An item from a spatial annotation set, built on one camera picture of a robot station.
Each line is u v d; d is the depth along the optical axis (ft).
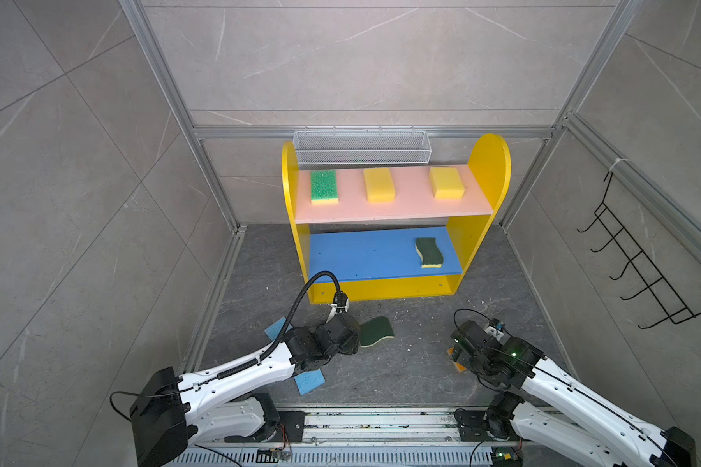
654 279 2.08
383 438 2.39
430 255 2.96
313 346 1.84
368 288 3.38
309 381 2.62
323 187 2.30
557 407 1.61
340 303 2.21
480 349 1.91
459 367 2.28
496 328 2.30
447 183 2.35
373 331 2.98
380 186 2.33
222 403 1.48
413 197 2.34
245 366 1.54
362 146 3.20
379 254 3.03
